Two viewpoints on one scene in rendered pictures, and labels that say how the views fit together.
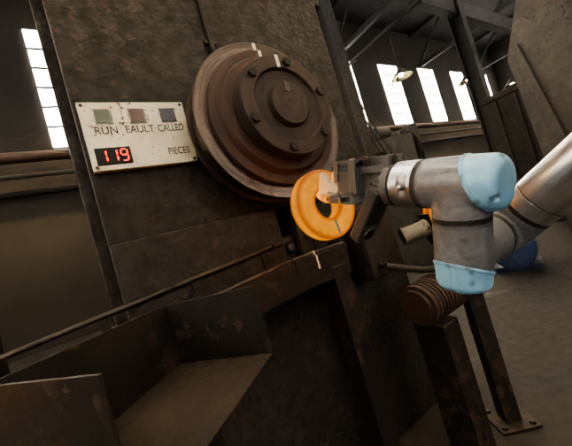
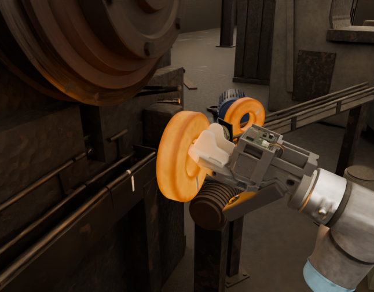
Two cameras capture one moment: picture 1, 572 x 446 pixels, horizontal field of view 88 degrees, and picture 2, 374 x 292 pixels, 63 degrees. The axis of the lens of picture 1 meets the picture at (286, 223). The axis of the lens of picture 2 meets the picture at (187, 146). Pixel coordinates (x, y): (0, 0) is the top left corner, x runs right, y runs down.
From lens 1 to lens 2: 0.41 m
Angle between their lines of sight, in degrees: 41
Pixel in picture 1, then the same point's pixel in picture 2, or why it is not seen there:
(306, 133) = (160, 22)
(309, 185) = (186, 140)
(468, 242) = (360, 275)
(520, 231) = not seen: hidden behind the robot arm
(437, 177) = (370, 223)
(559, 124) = (293, 13)
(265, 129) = (120, 17)
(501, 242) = not seen: hidden behind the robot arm
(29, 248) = not seen: outside the picture
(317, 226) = (183, 193)
